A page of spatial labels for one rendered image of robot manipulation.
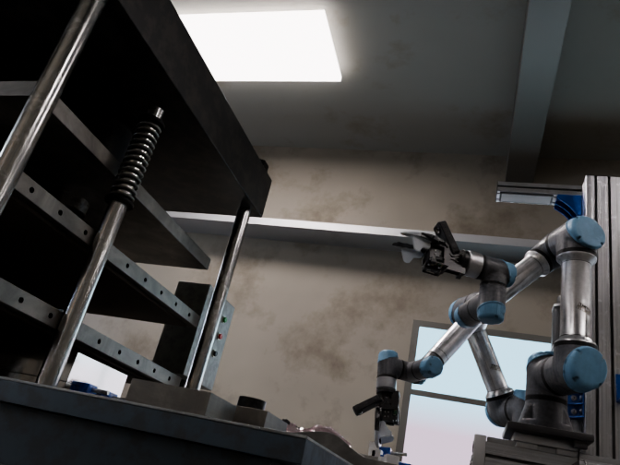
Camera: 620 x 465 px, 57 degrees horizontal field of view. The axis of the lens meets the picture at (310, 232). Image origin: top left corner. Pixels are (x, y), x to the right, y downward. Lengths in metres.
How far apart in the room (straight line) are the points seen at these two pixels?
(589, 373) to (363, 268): 2.85
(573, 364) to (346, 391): 2.58
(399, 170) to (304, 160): 0.84
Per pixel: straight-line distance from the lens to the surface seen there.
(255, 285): 4.55
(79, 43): 1.63
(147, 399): 1.15
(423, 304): 4.24
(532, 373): 1.88
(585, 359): 1.76
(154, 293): 2.05
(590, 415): 2.05
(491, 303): 1.69
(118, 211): 1.77
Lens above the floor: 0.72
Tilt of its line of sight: 25 degrees up
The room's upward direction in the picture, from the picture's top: 13 degrees clockwise
